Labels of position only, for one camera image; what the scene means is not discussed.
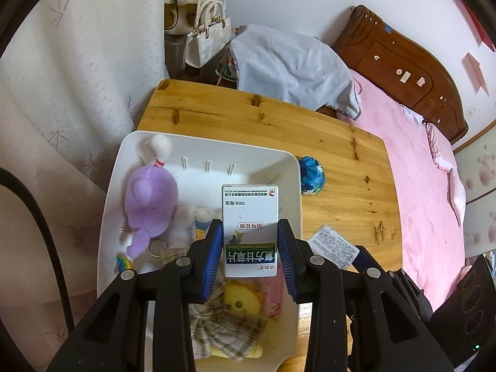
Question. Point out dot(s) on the yellow chick plush toy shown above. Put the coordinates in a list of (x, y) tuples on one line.
[(241, 322)]

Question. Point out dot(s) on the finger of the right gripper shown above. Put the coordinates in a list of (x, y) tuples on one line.
[(364, 261)]

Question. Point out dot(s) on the brown wooden headboard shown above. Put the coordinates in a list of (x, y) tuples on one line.
[(406, 71)]

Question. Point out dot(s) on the purple plush toy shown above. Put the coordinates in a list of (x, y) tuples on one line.
[(150, 200)]

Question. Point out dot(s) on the white curtain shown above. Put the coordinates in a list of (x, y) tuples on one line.
[(75, 80)]

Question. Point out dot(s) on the plaid fabric bow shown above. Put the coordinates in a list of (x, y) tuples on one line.
[(203, 322)]

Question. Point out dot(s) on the white handbag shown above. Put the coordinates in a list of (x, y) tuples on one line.
[(211, 33)]

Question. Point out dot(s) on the pink bed blanket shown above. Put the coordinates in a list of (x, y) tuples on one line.
[(432, 236)]

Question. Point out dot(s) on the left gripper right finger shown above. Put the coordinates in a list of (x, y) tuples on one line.
[(294, 254)]

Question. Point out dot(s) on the white blue seal plush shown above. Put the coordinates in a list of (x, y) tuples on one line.
[(189, 223)]

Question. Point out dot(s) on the pink small box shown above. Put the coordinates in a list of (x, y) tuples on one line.
[(272, 289)]

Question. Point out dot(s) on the blue patterned pouch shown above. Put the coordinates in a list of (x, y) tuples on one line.
[(312, 176)]

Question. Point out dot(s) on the grey cloth cover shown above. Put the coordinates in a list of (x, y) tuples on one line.
[(293, 68)]

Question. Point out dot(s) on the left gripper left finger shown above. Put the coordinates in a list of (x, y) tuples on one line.
[(205, 254)]

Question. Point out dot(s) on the white storage bin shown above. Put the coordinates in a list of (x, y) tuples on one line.
[(201, 167)]

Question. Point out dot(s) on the white text medicine box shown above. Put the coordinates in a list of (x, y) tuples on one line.
[(329, 244)]

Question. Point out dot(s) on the green white medicine box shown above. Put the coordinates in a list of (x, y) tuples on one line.
[(250, 215)]

